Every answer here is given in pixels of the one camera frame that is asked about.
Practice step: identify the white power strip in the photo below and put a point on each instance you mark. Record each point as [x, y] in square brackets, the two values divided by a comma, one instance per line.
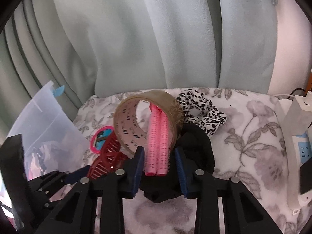
[294, 117]

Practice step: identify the floral tablecloth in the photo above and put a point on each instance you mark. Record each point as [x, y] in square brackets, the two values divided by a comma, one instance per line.
[250, 146]

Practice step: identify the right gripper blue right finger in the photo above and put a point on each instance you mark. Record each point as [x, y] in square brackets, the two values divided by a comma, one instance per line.
[181, 173]

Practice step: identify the brown packing tape roll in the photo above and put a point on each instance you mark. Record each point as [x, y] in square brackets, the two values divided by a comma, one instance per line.
[131, 118]

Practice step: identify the black power adapter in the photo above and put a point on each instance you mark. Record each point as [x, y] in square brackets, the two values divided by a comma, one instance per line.
[306, 177]

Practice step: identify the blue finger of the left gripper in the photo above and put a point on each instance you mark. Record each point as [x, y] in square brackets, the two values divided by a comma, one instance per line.
[73, 177]

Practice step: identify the green curtain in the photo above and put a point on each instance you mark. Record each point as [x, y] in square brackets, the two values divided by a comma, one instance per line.
[105, 47]

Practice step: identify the black white spotted scrunchie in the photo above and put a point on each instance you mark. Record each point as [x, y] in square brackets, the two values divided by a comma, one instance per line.
[200, 111]

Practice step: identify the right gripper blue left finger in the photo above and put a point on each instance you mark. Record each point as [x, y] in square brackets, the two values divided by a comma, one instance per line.
[138, 166]

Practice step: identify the pink hair roller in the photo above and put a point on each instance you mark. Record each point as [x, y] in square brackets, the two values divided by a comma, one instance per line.
[158, 143]

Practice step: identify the red hair claw clip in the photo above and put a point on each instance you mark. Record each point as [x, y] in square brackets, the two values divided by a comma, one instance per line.
[109, 160]

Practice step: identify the pink round mirror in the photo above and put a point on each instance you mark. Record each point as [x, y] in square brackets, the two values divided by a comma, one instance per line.
[99, 138]

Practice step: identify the clear plastic storage bin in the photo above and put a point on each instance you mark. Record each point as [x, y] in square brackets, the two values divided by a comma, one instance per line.
[51, 142]

